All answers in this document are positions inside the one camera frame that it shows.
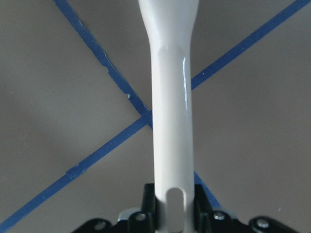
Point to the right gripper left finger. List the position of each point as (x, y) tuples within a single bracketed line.
[(143, 220)]

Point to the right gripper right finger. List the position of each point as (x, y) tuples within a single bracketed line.
[(211, 220)]

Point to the white hand brush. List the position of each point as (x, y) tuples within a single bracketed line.
[(169, 25)]

